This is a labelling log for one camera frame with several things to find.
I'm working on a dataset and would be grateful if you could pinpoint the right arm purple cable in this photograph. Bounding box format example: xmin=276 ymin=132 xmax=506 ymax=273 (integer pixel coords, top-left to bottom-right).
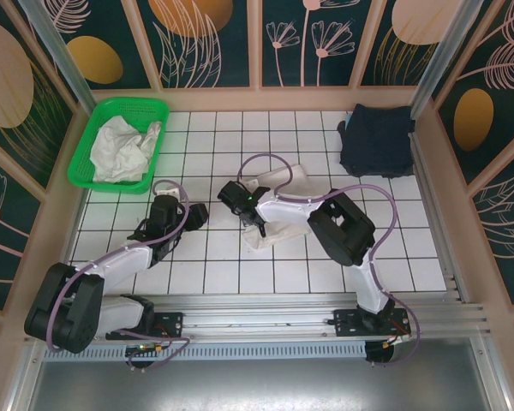
xmin=237 ymin=152 xmax=421 ymax=370

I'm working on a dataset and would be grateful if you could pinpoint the folded navy t-shirt stack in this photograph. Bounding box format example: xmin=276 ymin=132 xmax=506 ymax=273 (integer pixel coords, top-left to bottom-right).
xmin=337 ymin=102 xmax=416 ymax=179

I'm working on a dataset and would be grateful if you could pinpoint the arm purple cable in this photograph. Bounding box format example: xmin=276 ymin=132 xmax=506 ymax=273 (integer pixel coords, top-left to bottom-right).
xmin=237 ymin=152 xmax=421 ymax=370
xmin=45 ymin=179 xmax=193 ymax=372

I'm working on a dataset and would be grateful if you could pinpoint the slotted grey cable duct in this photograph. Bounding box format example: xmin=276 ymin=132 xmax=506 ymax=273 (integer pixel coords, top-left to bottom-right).
xmin=42 ymin=341 xmax=368 ymax=360

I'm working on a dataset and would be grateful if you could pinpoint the white t-shirt with robot print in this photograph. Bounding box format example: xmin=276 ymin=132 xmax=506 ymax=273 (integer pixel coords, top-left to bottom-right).
xmin=241 ymin=163 xmax=314 ymax=254

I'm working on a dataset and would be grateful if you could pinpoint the aluminium corner post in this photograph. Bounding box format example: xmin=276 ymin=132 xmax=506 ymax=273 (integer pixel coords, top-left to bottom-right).
xmin=16 ymin=0 xmax=95 ymax=115
xmin=409 ymin=0 xmax=483 ymax=121

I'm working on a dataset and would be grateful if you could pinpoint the green plastic basket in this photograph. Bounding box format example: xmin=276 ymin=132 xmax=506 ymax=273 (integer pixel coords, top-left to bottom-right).
xmin=66 ymin=97 xmax=170 ymax=194

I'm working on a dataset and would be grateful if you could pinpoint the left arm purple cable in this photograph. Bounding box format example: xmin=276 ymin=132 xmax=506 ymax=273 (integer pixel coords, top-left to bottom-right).
xmin=45 ymin=179 xmax=193 ymax=372

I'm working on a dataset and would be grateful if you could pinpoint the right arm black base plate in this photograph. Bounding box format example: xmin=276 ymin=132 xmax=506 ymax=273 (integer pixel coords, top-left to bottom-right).
xmin=333 ymin=306 xmax=412 ymax=337

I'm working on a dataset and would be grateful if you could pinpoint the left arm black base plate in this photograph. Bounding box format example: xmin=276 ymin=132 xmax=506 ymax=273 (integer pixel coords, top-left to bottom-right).
xmin=105 ymin=312 xmax=185 ymax=342

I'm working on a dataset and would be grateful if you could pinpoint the grey metal sheet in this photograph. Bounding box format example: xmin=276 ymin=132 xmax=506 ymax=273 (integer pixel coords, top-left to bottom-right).
xmin=8 ymin=337 xmax=511 ymax=411

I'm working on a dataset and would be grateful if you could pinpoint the crumpled white t-shirt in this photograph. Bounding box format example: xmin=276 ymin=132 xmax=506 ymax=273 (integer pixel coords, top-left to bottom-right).
xmin=89 ymin=115 xmax=163 ymax=184

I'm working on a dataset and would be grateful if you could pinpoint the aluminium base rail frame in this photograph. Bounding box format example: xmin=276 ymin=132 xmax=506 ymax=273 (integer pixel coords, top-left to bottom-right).
xmin=23 ymin=293 xmax=492 ymax=343

